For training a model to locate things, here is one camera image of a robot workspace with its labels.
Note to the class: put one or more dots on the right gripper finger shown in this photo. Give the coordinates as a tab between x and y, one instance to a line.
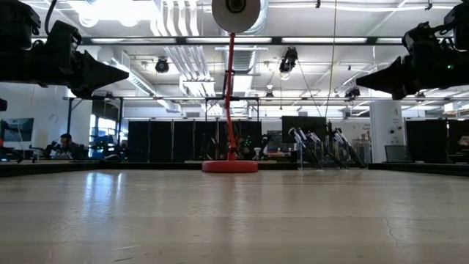
386	71
384	85

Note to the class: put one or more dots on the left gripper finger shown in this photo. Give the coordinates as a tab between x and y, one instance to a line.
102	80
99	67

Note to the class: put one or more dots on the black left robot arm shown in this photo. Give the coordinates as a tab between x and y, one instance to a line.
18	66

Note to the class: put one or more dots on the background black robot arm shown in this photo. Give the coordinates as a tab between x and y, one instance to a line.
51	148

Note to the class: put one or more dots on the black ceiling spotlight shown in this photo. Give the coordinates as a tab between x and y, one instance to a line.
162	66
269	94
352	92
289	58

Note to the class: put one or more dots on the white round column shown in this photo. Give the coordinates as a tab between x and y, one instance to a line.
386	124

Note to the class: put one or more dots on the grey bin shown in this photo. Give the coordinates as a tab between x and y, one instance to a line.
397	154

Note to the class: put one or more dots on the person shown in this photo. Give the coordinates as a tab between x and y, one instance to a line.
66	144

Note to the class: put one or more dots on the black monitor screen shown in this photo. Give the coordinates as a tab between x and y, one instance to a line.
304	122

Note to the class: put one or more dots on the clear acrylic brush holder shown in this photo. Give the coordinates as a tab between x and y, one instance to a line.
326	163

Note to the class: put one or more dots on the overhead bar with light strips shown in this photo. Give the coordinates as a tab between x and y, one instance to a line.
276	40

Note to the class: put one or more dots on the red desk lamp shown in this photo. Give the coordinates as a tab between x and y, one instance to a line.
230	166

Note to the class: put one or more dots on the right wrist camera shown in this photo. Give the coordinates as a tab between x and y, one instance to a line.
416	34

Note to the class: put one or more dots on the black background gantry frame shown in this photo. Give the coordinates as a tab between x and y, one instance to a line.
146	98

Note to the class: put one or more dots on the black partition wall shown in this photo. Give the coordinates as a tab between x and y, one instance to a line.
421	141
161	141

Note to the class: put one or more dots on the dark wall picture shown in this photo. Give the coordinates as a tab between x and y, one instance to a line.
20	130

